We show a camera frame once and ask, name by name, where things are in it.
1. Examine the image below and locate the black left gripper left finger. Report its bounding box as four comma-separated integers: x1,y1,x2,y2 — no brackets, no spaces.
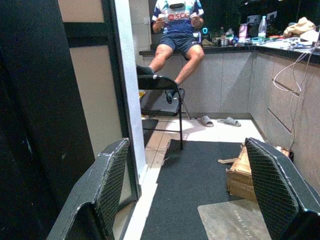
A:
46,137,131,240

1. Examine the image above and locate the person in blue shorts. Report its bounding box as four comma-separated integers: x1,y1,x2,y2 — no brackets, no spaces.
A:
136,0,206,105

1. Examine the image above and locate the black floor mat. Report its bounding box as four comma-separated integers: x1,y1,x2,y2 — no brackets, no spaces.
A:
140,139,274,240

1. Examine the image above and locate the black tall panel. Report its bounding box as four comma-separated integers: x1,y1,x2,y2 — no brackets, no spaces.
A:
0,0,96,240

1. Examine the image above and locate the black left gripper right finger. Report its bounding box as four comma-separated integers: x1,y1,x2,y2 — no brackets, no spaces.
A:
244,136,320,240

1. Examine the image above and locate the white cable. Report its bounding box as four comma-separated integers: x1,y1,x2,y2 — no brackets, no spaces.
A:
272,41,320,151

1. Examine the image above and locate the black-framed beige door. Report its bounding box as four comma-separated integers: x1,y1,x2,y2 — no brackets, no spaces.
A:
57,0,140,240

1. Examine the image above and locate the clear plastic water bottle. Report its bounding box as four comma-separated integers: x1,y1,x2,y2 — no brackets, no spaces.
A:
257,15,268,39

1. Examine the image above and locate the pink tumbler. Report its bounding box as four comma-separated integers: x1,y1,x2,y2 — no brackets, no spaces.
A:
238,23,249,44

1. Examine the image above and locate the grey printed door mat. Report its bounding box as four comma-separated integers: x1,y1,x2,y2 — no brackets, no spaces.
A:
197,199,273,240

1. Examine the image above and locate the black folding chair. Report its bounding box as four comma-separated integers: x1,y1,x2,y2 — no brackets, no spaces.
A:
136,73,192,151

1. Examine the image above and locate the grey slipper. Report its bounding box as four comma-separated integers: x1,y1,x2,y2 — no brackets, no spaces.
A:
216,116,242,128
195,115,215,128

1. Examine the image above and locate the beige cloth bag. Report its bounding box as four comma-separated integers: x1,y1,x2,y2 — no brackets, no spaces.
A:
283,16,317,38

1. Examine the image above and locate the black-topped kitchen counter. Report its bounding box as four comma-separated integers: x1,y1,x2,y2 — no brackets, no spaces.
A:
139,41,320,195

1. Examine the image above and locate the brown cardboard box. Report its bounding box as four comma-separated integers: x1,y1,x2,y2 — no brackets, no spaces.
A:
217,142,291,204

